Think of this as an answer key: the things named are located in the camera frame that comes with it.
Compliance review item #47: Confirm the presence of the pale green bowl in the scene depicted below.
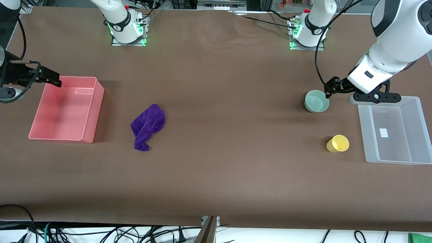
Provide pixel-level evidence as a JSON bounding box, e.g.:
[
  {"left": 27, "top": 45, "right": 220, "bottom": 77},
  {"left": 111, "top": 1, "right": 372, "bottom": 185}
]
[{"left": 304, "top": 90, "right": 330, "bottom": 113}]

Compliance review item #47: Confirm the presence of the yellow plastic cup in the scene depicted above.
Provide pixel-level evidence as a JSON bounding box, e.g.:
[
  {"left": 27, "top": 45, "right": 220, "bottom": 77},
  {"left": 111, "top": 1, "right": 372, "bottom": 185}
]
[{"left": 326, "top": 135, "right": 350, "bottom": 153}]

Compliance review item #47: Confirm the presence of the purple cloth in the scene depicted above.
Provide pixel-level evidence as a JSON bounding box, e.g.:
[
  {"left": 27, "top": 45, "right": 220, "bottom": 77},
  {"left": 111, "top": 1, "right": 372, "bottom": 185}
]
[{"left": 131, "top": 104, "right": 166, "bottom": 152}]

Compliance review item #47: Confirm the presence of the green cloth piece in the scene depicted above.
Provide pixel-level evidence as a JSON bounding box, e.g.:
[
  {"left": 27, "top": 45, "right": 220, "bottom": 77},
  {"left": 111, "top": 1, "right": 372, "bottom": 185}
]
[{"left": 408, "top": 232, "right": 432, "bottom": 243}]

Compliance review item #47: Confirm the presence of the pink plastic bin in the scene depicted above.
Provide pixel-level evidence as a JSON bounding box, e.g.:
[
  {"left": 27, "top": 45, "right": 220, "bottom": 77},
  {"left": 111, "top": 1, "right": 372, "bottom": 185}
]
[{"left": 28, "top": 76, "right": 105, "bottom": 144}]

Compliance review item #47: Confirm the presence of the clear plastic bin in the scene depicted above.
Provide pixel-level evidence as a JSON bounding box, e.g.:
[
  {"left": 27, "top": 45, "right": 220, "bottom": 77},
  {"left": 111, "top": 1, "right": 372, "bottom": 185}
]
[{"left": 358, "top": 96, "right": 432, "bottom": 166}]

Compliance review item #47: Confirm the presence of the orange red background object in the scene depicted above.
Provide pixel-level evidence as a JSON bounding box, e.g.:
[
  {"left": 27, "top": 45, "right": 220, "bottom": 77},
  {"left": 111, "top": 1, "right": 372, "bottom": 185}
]
[{"left": 278, "top": 0, "right": 304, "bottom": 9}]

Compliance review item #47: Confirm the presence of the brown table cover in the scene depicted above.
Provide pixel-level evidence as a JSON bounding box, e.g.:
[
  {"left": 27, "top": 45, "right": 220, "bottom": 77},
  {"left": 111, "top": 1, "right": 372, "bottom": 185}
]
[{"left": 0, "top": 6, "right": 432, "bottom": 232}]

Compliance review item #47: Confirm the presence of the grey device behind table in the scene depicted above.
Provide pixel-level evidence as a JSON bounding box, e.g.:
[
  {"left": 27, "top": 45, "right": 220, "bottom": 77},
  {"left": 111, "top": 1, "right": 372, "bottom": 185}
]
[{"left": 197, "top": 0, "right": 247, "bottom": 10}]

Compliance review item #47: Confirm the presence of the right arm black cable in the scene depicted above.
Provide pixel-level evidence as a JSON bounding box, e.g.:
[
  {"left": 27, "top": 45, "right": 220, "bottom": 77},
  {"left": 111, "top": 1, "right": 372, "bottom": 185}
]
[{"left": 0, "top": 17, "right": 42, "bottom": 103}]

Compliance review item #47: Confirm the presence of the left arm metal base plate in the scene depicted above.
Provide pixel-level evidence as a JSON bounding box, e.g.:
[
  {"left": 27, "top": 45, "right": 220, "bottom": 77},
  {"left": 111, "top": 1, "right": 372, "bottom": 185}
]
[{"left": 289, "top": 19, "right": 326, "bottom": 51}]

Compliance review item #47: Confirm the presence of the black cable on table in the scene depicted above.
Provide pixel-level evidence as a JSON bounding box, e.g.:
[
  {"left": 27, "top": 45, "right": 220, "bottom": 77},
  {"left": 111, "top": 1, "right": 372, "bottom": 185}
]
[{"left": 233, "top": 9, "right": 297, "bottom": 29}]

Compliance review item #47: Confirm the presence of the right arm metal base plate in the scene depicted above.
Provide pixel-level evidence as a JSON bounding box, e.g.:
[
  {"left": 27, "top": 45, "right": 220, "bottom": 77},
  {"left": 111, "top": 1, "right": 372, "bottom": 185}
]
[{"left": 111, "top": 15, "right": 150, "bottom": 47}]

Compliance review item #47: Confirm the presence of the black floor cable loop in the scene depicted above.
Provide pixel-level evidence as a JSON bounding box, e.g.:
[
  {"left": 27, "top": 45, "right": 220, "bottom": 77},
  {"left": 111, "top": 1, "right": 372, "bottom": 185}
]
[{"left": 0, "top": 204, "right": 38, "bottom": 243}]

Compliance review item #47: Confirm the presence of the teal floor cable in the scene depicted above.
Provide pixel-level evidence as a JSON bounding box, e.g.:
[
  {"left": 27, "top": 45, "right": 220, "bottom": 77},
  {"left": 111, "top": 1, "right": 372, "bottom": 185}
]
[{"left": 43, "top": 222, "right": 54, "bottom": 243}]

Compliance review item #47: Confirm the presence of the black floor cable tangle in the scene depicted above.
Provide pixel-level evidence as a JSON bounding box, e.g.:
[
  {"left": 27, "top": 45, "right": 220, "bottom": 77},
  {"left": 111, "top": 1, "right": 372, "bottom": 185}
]
[{"left": 51, "top": 224, "right": 189, "bottom": 243}]

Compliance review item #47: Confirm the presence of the grey metal post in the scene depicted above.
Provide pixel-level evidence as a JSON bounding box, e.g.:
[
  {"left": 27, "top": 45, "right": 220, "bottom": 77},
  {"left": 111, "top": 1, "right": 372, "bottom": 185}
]
[{"left": 195, "top": 216, "right": 220, "bottom": 243}]

